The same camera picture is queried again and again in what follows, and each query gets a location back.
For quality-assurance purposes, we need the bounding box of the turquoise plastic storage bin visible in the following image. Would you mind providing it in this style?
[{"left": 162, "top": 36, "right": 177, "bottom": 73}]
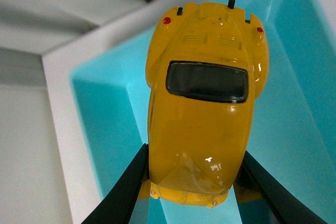
[{"left": 70, "top": 0, "right": 335, "bottom": 223}]

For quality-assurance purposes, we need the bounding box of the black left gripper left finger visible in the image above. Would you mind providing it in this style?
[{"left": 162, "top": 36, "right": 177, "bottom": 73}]
[{"left": 83, "top": 144, "right": 151, "bottom": 223}]

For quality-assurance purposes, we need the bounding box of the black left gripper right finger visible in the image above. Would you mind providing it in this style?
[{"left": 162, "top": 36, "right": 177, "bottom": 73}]
[{"left": 234, "top": 152, "right": 325, "bottom": 223}]

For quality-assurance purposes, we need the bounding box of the grey pleated curtain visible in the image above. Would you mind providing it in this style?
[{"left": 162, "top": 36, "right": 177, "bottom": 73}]
[{"left": 1, "top": 0, "right": 157, "bottom": 87}]

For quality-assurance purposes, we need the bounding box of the yellow beetle toy car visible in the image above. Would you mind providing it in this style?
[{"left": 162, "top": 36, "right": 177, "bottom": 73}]
[{"left": 145, "top": 0, "right": 269, "bottom": 208}]

